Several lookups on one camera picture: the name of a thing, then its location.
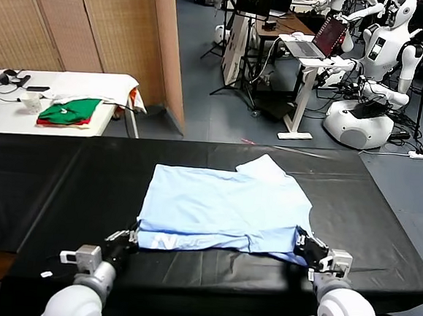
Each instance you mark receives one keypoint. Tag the light blue t-shirt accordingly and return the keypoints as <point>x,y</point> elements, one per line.
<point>222,203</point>

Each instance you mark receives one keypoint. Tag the black monitor tripod stand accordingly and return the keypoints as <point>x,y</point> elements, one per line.
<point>246,69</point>

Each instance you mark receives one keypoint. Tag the white computer mouse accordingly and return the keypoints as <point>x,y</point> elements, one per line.
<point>298,35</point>

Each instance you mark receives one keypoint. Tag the thin black tripod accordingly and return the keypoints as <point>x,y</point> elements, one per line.
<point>224,27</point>

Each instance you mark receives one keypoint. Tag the black headphones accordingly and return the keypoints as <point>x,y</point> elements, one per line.
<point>4,76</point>

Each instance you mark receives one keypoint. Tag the white leaning board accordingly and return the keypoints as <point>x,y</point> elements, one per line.
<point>234,50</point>

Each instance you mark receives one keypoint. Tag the black smartphone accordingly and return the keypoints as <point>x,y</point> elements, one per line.
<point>37,88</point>

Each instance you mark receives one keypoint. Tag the black table cover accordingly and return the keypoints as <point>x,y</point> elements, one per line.
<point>85,177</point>

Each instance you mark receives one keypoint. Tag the cream folded garment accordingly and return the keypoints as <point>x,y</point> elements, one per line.
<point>63,126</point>

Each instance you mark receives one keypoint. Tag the laptop with red screen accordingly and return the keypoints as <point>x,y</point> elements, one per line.
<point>329,35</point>

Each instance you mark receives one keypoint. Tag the white robot with raised arms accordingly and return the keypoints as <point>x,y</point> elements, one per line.
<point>355,10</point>

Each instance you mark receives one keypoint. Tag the black flat case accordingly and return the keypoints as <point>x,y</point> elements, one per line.
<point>274,109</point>

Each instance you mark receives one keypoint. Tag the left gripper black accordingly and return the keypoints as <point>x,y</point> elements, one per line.
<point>117,255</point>

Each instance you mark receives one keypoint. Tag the green folded shirt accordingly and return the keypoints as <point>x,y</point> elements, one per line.
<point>68,110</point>

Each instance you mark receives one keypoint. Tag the orange and white garment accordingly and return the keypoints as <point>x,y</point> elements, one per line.
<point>138,101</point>

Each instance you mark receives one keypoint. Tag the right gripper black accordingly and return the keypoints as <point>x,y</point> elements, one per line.
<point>312,255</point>

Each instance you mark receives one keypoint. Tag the white cloth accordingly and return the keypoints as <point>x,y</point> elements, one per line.
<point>92,84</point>

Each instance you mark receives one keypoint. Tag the white paper cup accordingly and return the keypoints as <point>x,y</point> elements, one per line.
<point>31,104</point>

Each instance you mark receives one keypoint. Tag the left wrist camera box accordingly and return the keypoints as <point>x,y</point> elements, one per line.
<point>82,257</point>

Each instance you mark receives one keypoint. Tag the black monitor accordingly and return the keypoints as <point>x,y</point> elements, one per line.
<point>252,0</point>

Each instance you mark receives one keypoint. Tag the white folding table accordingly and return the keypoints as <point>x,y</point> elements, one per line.
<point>2,119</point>

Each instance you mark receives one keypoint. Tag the brown wooden desk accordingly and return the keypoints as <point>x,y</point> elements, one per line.
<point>293,24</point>

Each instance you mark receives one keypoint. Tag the small black box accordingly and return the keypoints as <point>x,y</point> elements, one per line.
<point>269,25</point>

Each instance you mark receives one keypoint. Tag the red folded shirt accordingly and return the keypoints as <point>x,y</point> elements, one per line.
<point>84,121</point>

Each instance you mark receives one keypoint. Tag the black remote control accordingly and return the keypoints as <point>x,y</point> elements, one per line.
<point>24,80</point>

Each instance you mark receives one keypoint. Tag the black power adapter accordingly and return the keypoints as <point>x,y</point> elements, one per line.
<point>400,135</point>

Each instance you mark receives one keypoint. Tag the white humanoid robot on base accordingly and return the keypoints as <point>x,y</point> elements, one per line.
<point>356,129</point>

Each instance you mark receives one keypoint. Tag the white round device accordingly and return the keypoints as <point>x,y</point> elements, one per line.
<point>218,34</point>

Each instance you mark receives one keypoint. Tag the pink item on floor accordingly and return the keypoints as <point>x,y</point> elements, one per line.
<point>247,141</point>

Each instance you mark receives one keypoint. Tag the white standing desk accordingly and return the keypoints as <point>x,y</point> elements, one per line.
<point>301,99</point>

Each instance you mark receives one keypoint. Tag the wooden folding screen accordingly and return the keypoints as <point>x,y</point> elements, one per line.
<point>97,21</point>

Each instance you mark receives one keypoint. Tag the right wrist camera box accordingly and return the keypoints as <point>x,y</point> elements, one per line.
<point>339,261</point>

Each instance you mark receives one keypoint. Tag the open dark laptop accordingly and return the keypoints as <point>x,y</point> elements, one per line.
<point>280,2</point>

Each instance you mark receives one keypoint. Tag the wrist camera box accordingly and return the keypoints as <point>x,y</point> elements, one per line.
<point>82,257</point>
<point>339,261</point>

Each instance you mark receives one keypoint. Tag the white power strip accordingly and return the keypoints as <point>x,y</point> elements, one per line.
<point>421,155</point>

